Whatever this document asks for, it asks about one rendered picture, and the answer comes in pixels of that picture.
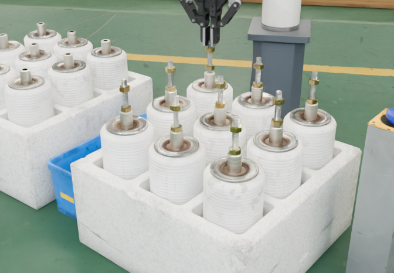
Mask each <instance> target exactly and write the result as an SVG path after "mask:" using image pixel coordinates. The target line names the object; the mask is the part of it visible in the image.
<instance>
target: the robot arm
mask: <svg viewBox="0 0 394 273"><path fill-rule="evenodd" d="M179 1H180V3H181V5H182V6H183V8H184V10H185V12H186V13H187V15H188V16H189V18H190V20H191V22H192V23H197V24H198V25H199V26H200V27H201V42H203V46H207V45H208V41H209V40H210V47H215V46H216V45H217V43H219V41H220V27H224V26H225V25H227V24H228V23H229V22H230V21H231V19H232V18H233V17H234V15H235V14H236V12H237V11H238V10H239V8H240V7H241V6H242V4H243V1H242V0H194V1H195V3H196V4H197V6H198V9H197V8H196V6H195V4H194V3H193V0H179ZM227 1H229V3H228V8H229V9H228V11H227V12H226V13H225V15H224V17H223V18H222V19H221V14H222V8H223V6H224V5H225V3H226V2H227ZM300 12H301V0H263V3H262V13H261V27H262V28H263V29H265V30H269V31H272V32H292V31H295V30H297V29H298V28H299V24H300ZM209 22H210V25H209ZM210 27H211V28H210Z"/></svg>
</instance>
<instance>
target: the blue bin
mask: <svg viewBox="0 0 394 273"><path fill-rule="evenodd" d="M138 116H140V117H143V118H145V119H146V120H147V114H146V113H144V114H140V115H138ZM100 135H101V134H99V135H97V136H95V137H93V138H91V139H89V140H87V141H85V142H83V143H81V144H79V145H77V146H75V147H73V148H71V149H69V150H67V151H65V152H63V153H61V154H59V155H57V156H55V157H53V158H51V159H49V160H48V162H47V166H48V169H49V170H50V172H51V176H52V181H53V187H54V190H55V196H56V201H57V207H58V210H59V211H60V212H61V213H63V214H65V215H67V216H69V217H70V218H72V219H74V220H76V221H77V215H76V206H75V201H74V191H73V182H72V172H71V167H70V164H71V163H73V162H75V161H77V160H79V159H81V158H85V157H86V156H87V155H89V154H91V153H93V152H95V151H97V150H99V149H101V136H100Z"/></svg>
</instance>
